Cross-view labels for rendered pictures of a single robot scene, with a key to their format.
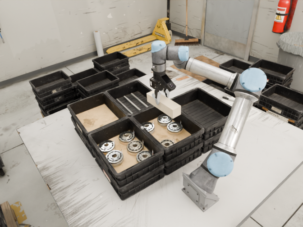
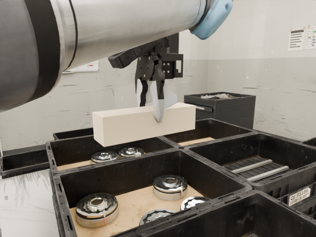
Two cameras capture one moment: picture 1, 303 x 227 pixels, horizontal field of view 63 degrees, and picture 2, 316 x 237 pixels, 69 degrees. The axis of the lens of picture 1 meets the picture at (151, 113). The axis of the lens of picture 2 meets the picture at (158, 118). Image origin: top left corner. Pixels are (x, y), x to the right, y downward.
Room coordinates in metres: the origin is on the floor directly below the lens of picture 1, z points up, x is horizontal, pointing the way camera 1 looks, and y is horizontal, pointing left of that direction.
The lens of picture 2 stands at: (1.26, -0.59, 1.20)
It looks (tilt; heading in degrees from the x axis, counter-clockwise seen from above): 13 degrees down; 92
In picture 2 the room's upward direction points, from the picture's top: straight up
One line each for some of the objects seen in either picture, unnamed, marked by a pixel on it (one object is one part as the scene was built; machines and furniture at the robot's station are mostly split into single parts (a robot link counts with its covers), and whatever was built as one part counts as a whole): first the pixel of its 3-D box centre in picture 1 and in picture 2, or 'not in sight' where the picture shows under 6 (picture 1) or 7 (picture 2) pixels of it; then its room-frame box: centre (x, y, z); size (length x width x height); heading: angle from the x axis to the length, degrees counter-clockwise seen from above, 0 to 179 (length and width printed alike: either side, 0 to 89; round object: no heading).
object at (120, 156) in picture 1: (114, 156); (104, 156); (1.03, 0.23, 0.86); 0.10 x 0.10 x 0.01
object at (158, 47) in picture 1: (159, 52); not in sight; (1.24, -0.06, 1.39); 0.09 x 0.08 x 0.11; 75
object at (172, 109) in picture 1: (162, 103); (147, 121); (1.22, -0.07, 1.08); 0.24 x 0.06 x 0.06; 36
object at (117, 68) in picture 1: (112, 74); not in sight; (3.04, 0.48, 0.37); 0.40 x 0.30 x 0.45; 126
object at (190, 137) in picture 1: (165, 123); (148, 185); (1.22, -0.09, 0.92); 0.40 x 0.30 x 0.02; 31
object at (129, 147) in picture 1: (135, 146); not in sight; (1.10, 0.11, 0.86); 0.10 x 0.10 x 0.01
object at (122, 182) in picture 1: (125, 149); (111, 161); (1.07, 0.17, 0.87); 0.40 x 0.30 x 0.11; 31
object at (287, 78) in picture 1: (267, 85); not in sight; (2.46, -1.36, 0.37); 0.42 x 0.34 x 0.46; 36
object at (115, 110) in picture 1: (98, 117); (198, 143); (1.41, 0.38, 0.87); 0.40 x 0.30 x 0.11; 31
